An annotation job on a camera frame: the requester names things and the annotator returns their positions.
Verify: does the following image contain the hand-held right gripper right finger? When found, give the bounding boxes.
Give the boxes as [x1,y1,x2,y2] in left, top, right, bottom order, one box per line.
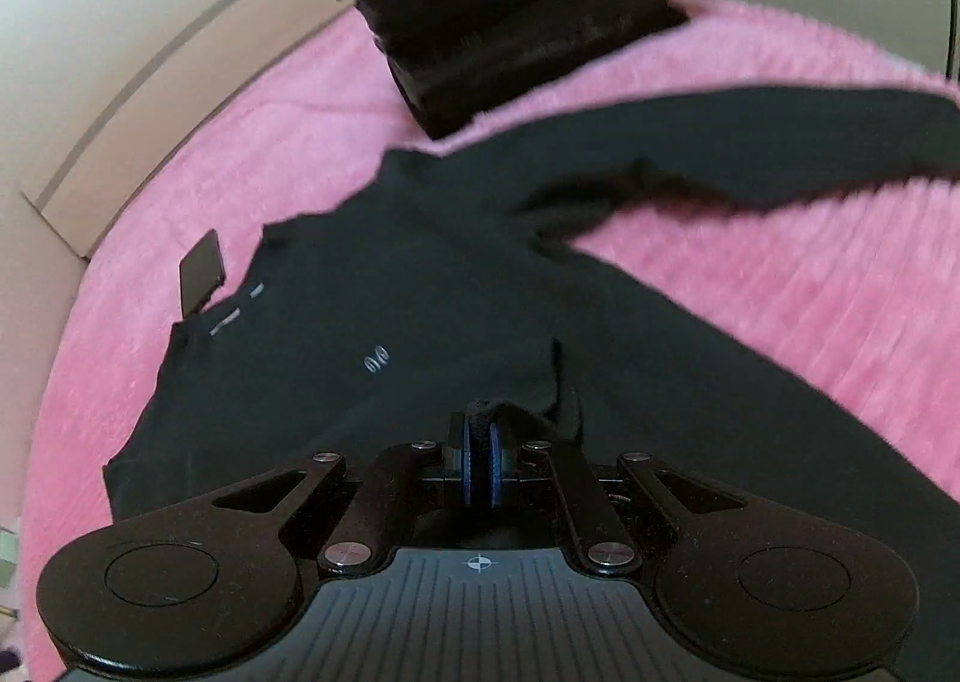
[484,415,751,574]

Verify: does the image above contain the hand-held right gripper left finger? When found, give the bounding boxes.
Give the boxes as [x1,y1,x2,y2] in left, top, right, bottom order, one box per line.
[214,412,481,574]

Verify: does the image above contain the black long-sleeve shirt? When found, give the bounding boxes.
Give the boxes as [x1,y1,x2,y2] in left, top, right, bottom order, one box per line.
[101,82,960,578]

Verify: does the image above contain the stack of folded dark clothes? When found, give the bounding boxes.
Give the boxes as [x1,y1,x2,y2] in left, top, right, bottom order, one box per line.
[268,0,691,141]

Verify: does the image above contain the black smartphone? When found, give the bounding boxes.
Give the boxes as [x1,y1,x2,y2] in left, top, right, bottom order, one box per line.
[178,229,228,320]

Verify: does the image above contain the pink ribbed blanket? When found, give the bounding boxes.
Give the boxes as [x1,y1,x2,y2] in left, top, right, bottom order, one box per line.
[22,0,960,682]

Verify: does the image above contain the beige bed headboard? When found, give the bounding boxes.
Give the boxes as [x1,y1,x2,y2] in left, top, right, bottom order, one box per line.
[19,0,353,263]

